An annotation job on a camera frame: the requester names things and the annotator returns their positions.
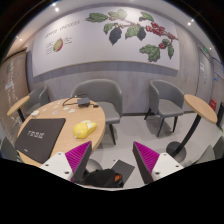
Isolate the grey armchair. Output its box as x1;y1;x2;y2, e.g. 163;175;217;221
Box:
71;79;122;143
145;80;184;134
24;86;50;116

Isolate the grey armchair right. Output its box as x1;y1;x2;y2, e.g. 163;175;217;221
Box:
145;80;184;134

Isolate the small wooden table left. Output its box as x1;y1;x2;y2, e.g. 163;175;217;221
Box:
7;95;30;122

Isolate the grey armchair left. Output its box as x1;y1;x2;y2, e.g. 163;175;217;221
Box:
24;86;50;116

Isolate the grey door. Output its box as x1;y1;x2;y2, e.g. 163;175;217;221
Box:
196;47;213;102

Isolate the grey armchair centre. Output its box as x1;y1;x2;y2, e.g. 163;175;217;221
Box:
71;79;122;143

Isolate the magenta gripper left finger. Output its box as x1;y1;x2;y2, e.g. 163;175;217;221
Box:
39;140;93;184

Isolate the black cable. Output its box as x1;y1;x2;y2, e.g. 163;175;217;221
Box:
61;93;88;107

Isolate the black backpack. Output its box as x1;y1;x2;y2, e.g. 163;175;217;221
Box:
81;169;124;188

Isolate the black mouse pad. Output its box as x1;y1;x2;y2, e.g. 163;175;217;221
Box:
15;118;66;164

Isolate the round wooden side table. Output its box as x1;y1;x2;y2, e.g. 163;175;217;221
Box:
166;94;217;162

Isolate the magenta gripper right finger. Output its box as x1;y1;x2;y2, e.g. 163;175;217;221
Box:
132;140;185;185

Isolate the dark floor mat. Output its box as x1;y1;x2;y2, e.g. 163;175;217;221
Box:
112;160;135;182

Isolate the black power adapter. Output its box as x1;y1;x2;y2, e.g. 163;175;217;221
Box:
77;97;90;107

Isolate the coffee plant wall mural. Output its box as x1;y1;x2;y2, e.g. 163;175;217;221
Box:
86;9;178;62

